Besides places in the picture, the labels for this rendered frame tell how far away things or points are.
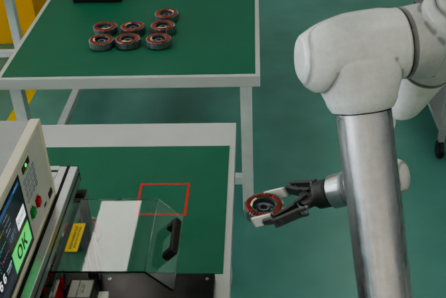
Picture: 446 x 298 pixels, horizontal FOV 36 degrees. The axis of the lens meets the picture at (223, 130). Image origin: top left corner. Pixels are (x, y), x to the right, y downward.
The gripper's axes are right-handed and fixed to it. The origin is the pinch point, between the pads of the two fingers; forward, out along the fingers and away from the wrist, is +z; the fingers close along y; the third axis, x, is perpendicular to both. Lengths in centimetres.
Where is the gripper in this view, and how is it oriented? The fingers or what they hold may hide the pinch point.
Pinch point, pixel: (265, 208)
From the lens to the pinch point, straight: 190.5
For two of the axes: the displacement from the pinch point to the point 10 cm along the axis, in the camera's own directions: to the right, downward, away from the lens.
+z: -8.1, 2.6, 5.2
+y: 3.4, -5.2, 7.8
